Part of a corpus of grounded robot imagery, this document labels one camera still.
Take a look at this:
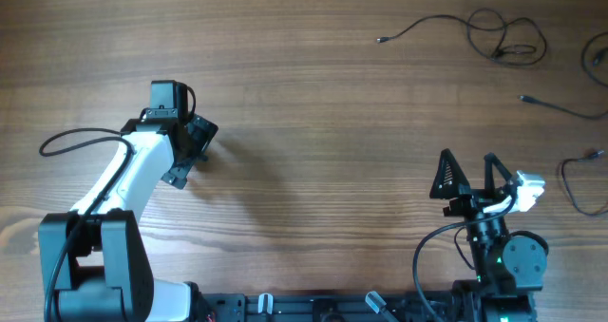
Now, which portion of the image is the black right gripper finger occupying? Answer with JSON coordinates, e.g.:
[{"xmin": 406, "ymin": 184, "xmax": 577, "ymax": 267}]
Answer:
[
  {"xmin": 483, "ymin": 152, "xmax": 514, "ymax": 195},
  {"xmin": 429, "ymin": 148, "xmax": 471, "ymax": 199}
]

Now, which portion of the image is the black cable with long plug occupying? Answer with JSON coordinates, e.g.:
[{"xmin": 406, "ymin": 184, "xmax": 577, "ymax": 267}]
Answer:
[{"xmin": 518, "ymin": 30, "xmax": 608, "ymax": 122}]

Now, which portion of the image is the black cable with USB-A plug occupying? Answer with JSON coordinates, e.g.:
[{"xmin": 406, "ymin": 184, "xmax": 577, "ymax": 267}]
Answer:
[{"xmin": 376, "ymin": 7, "xmax": 548, "ymax": 67}]

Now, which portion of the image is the thin black cable small plug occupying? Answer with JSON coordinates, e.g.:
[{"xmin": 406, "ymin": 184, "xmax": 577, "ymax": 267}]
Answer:
[{"xmin": 558, "ymin": 149, "xmax": 607, "ymax": 218}]

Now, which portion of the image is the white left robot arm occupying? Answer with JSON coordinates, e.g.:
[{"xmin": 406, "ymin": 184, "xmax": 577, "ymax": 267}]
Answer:
[{"xmin": 38, "ymin": 80, "xmax": 219, "ymax": 321}]

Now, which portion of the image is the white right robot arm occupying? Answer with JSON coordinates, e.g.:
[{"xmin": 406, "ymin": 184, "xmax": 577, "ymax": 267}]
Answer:
[{"xmin": 427, "ymin": 149, "xmax": 549, "ymax": 321}]

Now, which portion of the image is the black right camera cable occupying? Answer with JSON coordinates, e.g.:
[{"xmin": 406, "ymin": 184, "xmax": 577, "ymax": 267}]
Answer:
[{"xmin": 411, "ymin": 196, "xmax": 519, "ymax": 322}]

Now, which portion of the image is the black camera cable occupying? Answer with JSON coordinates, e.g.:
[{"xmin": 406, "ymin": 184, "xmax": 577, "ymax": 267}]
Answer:
[
  {"xmin": 39, "ymin": 127, "xmax": 137, "ymax": 322},
  {"xmin": 411, "ymin": 196, "xmax": 519, "ymax": 322}
]

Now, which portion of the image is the black left camera cable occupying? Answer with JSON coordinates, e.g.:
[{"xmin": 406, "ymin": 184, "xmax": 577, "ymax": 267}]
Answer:
[{"xmin": 39, "ymin": 127, "xmax": 137, "ymax": 322}]

